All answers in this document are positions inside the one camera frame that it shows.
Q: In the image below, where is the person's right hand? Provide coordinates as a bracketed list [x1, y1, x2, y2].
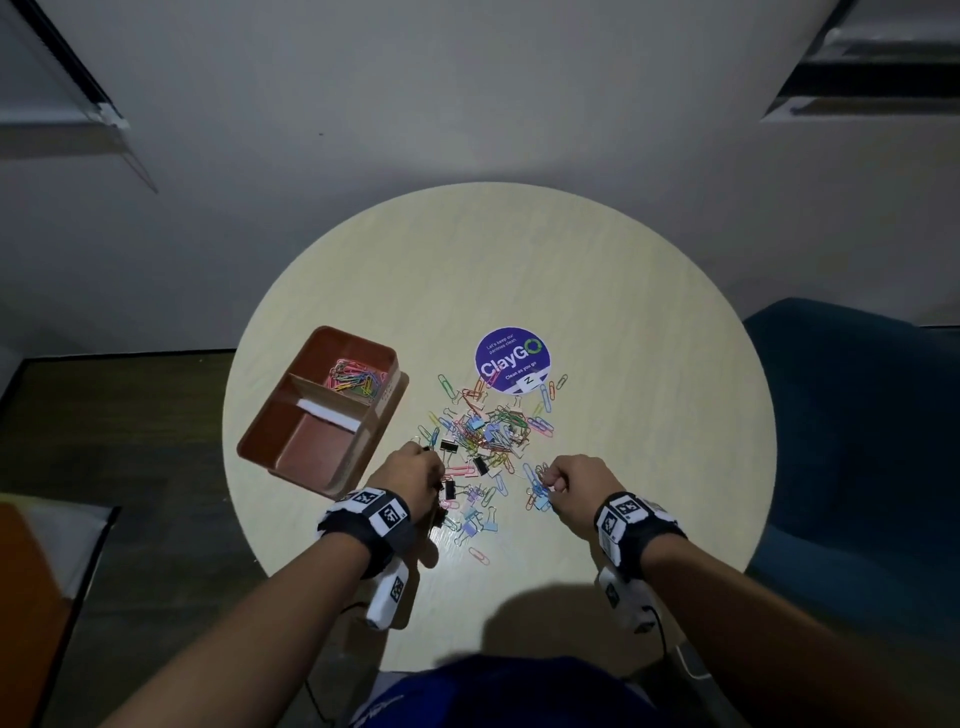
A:
[535, 454, 628, 543]

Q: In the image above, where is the person's left hand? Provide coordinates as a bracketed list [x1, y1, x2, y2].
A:
[364, 441, 448, 528]

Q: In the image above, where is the blue paper clip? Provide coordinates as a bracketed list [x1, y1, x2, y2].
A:
[523, 463, 553, 514]

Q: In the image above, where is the person's right forearm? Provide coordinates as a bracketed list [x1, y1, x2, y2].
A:
[639, 534, 960, 728]

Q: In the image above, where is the person's left forearm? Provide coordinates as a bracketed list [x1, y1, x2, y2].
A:
[97, 531, 375, 728]

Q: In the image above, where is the pile of colourful mixed clips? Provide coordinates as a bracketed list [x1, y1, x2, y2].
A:
[417, 372, 570, 535]

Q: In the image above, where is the black marker wristband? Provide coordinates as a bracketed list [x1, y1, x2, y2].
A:
[594, 492, 688, 582]
[316, 487, 417, 580]

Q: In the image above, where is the bunch of sorted paper clips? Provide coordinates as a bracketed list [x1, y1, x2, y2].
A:
[327, 358, 390, 397]

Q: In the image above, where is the red divided organizer tray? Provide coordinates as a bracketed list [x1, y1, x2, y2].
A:
[237, 325, 411, 501]

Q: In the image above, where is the purple round sticker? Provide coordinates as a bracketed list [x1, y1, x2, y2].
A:
[475, 327, 550, 396]

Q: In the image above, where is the person's blue shirt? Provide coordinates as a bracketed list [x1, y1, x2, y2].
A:
[349, 654, 661, 728]

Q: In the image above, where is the blue armchair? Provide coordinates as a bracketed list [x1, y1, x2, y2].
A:
[742, 298, 960, 661]

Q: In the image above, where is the orange seat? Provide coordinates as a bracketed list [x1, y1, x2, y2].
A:
[0, 501, 121, 728]

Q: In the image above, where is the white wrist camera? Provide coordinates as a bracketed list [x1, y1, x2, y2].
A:
[597, 567, 661, 636]
[364, 559, 412, 631]

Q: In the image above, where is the white cable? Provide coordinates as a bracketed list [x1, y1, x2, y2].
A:
[649, 604, 712, 682]

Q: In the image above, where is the window frame with blind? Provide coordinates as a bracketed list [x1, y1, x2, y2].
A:
[0, 0, 159, 195]
[760, 0, 960, 124]

